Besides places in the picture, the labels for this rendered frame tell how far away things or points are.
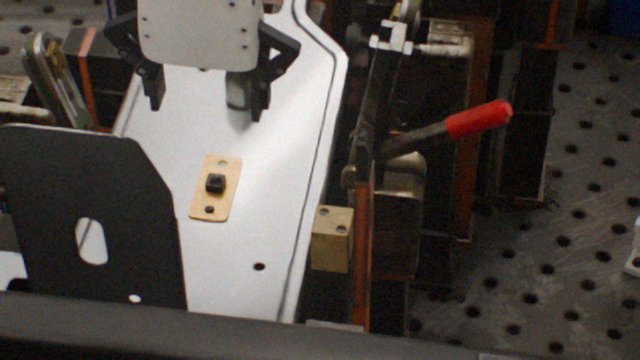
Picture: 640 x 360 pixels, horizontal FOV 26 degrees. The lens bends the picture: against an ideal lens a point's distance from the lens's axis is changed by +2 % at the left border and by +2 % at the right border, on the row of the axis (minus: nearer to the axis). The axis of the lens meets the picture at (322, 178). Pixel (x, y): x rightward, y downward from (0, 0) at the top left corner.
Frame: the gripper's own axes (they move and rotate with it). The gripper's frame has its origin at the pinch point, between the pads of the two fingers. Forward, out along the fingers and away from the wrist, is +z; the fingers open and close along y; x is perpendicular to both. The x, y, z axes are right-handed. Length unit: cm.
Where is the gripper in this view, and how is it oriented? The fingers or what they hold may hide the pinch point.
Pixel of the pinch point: (208, 98)
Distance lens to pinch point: 121.4
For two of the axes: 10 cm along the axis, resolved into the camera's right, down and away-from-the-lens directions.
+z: 0.0, 6.8, 7.3
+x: -1.5, 7.2, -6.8
